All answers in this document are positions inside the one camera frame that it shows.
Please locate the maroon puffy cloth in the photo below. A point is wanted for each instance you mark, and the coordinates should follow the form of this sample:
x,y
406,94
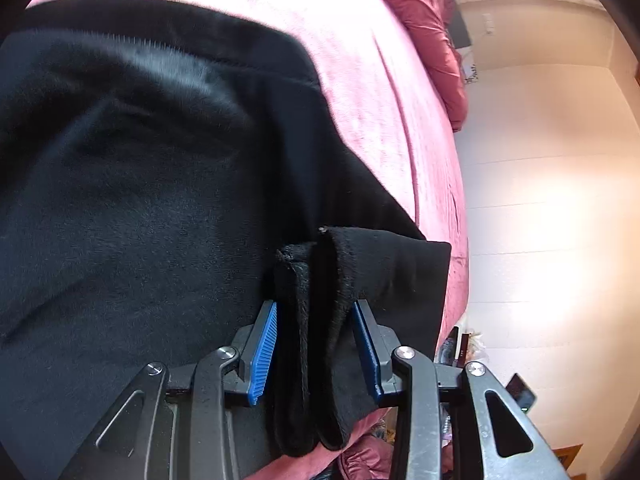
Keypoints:
x,y
367,457

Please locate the red duvet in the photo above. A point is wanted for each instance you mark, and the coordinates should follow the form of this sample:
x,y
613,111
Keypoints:
x,y
425,20

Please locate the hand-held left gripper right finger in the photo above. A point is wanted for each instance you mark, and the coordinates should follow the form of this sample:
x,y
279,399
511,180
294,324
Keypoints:
x,y
367,355

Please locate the black pants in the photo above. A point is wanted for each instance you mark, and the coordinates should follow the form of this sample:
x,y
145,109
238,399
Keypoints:
x,y
150,210

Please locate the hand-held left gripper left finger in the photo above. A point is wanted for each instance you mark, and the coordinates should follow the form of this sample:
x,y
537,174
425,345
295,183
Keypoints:
x,y
262,355

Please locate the headboard with flower-print panels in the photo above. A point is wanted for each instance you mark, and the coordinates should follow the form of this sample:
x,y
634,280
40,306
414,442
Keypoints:
x,y
460,30

